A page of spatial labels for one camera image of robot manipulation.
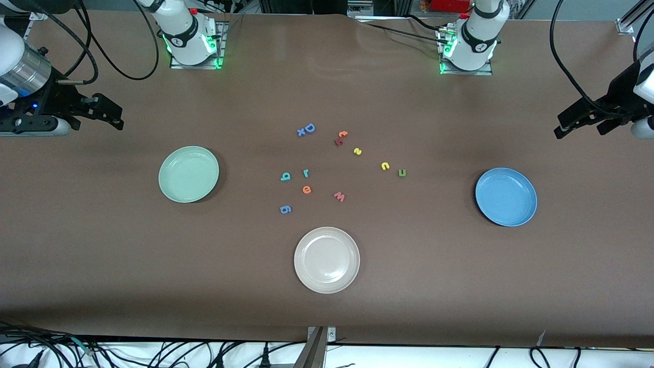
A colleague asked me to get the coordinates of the beige plate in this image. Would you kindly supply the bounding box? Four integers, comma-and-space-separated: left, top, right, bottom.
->
293, 226, 361, 294

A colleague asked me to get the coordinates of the grey aluminium profile post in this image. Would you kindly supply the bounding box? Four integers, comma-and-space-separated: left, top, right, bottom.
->
294, 327, 328, 368

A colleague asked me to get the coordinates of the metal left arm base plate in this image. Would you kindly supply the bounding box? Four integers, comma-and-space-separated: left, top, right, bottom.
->
437, 25, 494, 76

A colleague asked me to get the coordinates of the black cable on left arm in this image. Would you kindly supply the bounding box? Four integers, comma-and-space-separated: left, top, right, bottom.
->
549, 0, 654, 117

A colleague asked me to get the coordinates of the black equipment box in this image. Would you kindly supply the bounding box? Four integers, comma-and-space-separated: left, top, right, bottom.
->
258, 0, 348, 15

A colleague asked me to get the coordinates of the black table cable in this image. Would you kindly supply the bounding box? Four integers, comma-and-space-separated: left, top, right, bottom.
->
406, 14, 453, 31
364, 22, 444, 42

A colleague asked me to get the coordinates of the blue plate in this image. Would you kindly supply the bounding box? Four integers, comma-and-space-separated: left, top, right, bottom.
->
475, 167, 538, 227

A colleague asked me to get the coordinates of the red box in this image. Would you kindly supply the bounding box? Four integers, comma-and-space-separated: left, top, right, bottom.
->
428, 0, 473, 13

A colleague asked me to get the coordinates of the silver metal frame piece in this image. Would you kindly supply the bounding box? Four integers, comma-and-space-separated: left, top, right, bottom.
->
347, 0, 394, 21

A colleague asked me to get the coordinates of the brown table cover sheet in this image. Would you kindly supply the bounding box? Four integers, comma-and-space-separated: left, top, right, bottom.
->
0, 9, 654, 349

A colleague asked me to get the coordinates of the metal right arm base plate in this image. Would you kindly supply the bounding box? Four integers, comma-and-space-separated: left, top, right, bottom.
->
170, 19, 226, 70

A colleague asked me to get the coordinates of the teal floor cable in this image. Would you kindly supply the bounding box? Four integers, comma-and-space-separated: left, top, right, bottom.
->
71, 336, 99, 354

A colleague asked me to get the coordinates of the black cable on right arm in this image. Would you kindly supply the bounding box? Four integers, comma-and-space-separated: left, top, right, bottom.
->
10, 0, 160, 85

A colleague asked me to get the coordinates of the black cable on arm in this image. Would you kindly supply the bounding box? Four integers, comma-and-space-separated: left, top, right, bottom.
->
10, 0, 160, 85
549, 0, 654, 117

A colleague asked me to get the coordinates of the light green plate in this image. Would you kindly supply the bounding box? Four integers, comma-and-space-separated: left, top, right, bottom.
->
158, 146, 220, 204

